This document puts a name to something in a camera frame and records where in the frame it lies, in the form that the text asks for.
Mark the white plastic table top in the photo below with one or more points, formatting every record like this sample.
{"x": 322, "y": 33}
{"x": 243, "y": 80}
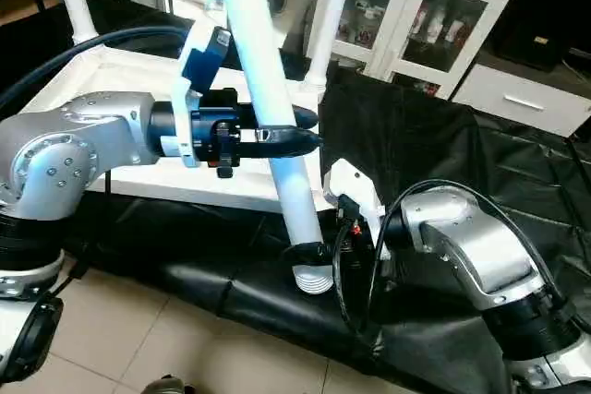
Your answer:
{"x": 138, "y": 173}

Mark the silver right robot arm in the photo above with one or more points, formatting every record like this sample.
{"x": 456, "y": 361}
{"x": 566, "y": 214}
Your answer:
{"x": 480, "y": 256}

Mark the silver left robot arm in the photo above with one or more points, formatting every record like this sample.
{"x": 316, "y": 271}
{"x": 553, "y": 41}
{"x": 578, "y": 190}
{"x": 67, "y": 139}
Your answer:
{"x": 74, "y": 154}

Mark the black work mat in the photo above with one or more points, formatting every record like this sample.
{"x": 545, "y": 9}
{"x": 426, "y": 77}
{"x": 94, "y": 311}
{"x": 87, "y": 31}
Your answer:
{"x": 425, "y": 136}

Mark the white glass door cabinet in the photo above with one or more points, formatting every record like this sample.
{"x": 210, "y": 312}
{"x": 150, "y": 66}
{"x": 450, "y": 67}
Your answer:
{"x": 425, "y": 16}

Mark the white drawer unit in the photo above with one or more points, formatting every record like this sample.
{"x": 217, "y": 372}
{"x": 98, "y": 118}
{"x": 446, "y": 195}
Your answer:
{"x": 517, "y": 99}

